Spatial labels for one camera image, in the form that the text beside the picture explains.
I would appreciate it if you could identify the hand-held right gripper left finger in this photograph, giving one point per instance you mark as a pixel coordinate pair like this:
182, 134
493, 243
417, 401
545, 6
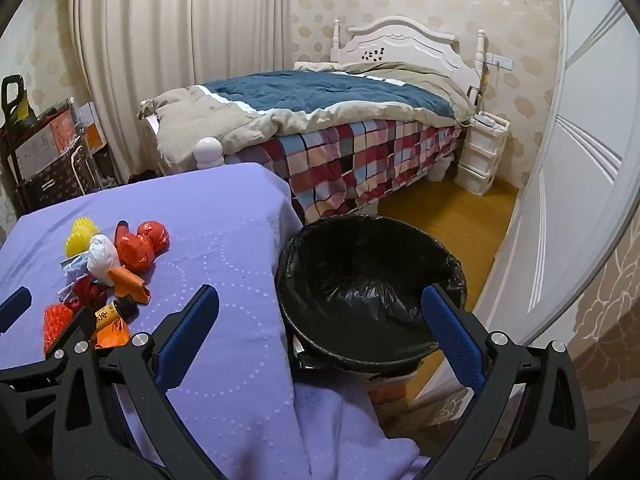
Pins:
185, 342

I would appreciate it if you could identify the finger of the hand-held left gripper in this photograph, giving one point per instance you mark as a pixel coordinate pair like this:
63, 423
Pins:
15, 307
72, 335

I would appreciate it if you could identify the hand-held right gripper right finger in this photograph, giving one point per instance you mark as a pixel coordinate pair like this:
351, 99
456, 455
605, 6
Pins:
452, 340

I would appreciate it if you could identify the orange foam fruit net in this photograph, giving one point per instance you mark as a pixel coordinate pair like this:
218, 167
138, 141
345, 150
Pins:
57, 325

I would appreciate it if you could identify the shiny red wrapper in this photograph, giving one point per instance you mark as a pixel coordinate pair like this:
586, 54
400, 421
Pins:
85, 292

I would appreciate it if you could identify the white and blue packet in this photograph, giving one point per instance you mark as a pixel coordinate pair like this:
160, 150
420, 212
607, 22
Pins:
74, 266

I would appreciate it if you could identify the white plastic bag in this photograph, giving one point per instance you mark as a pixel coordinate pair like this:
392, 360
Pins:
102, 257

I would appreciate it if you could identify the yellow foam fruit net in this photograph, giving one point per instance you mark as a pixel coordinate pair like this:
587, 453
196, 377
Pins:
80, 240

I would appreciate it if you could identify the red plastic bag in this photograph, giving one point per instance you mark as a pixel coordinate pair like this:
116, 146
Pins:
140, 250

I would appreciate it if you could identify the red tube with black cap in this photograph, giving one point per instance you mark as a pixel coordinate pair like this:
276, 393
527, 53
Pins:
120, 232

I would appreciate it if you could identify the bin with black liner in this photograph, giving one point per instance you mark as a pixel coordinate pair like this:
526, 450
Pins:
350, 270

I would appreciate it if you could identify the cardboard box with orange print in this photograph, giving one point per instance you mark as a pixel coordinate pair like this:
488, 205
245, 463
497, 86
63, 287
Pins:
391, 390

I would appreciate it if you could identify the purple tablecloth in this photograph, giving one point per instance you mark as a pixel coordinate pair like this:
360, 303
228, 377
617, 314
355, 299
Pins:
225, 260

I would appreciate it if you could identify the small white waste bin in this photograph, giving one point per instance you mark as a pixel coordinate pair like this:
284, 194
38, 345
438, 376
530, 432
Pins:
440, 169

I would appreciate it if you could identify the white plastic drawer unit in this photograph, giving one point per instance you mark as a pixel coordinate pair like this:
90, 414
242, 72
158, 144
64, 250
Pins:
477, 160

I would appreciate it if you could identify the white bedpost knob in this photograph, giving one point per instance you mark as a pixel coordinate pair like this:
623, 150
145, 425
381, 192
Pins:
207, 152

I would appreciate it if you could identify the orange and white box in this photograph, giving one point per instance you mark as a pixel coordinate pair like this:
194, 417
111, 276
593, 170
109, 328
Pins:
91, 127

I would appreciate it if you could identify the checkered bed sheet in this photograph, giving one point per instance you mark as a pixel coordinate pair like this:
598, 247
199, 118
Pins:
350, 165

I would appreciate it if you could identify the white panelled door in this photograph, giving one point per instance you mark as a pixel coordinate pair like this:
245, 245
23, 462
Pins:
575, 110

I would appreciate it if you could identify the blue and beige duvet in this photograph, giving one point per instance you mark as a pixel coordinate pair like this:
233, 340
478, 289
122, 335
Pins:
300, 90

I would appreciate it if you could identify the cream curtain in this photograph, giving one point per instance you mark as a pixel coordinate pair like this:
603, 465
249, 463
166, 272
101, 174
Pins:
175, 60

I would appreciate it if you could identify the white bed headboard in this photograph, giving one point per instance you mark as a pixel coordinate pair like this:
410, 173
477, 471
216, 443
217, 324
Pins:
400, 42

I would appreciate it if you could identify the beige pillow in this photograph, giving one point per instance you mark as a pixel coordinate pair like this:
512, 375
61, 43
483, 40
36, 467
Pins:
315, 66

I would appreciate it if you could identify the white wall socket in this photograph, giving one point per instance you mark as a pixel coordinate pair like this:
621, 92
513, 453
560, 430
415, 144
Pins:
499, 62

